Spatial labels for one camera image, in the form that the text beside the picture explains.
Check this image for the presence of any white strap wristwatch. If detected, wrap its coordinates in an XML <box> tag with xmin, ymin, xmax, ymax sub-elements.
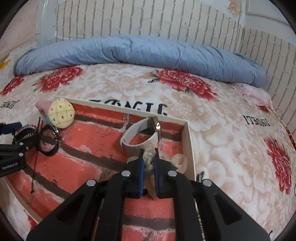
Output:
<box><xmin>120</xmin><ymin>116</ymin><xmax>162</xmax><ymax>156</ymax></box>

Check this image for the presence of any cream pineapple plush clip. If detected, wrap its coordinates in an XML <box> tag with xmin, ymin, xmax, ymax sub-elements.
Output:
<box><xmin>35</xmin><ymin>98</ymin><xmax>75</xmax><ymax>129</ymax></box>

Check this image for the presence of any clear plastic sheet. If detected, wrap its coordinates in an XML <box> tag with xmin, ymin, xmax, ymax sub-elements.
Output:
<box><xmin>36</xmin><ymin>0</ymin><xmax>58</xmax><ymax>48</ymax></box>

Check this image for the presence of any brick pattern headboard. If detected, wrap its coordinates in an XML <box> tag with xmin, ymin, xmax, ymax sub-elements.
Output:
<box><xmin>54</xmin><ymin>0</ymin><xmax>295</xmax><ymax>126</ymax></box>

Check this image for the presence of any cream flower claw clip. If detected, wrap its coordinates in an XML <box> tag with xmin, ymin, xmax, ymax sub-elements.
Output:
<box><xmin>127</xmin><ymin>141</ymin><xmax>188</xmax><ymax>199</ymax></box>

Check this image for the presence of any black braided leather bracelet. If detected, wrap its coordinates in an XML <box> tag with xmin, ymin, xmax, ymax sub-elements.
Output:
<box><xmin>30</xmin><ymin>116</ymin><xmax>62</xmax><ymax>204</ymax></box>

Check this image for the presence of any floral red bed blanket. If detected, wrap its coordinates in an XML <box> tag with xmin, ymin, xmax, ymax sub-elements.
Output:
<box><xmin>1</xmin><ymin>44</ymin><xmax>295</xmax><ymax>240</ymax></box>

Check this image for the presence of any blue rolled quilt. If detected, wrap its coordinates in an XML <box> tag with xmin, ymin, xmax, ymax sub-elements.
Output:
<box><xmin>14</xmin><ymin>35</ymin><xmax>266</xmax><ymax>87</ymax></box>

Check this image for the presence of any yellow strip at bedside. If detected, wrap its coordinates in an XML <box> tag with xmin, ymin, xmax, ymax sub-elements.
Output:
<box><xmin>0</xmin><ymin>60</ymin><xmax>11</xmax><ymax>70</ymax></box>

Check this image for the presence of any brick pattern jewelry tray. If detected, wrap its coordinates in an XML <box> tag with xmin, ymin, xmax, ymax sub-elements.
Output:
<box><xmin>0</xmin><ymin>95</ymin><xmax>197</xmax><ymax>241</ymax></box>

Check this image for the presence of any rainbow rhinestone hair clip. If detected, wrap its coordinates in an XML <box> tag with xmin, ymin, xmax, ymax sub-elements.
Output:
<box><xmin>12</xmin><ymin>125</ymin><xmax>40</xmax><ymax>145</ymax></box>

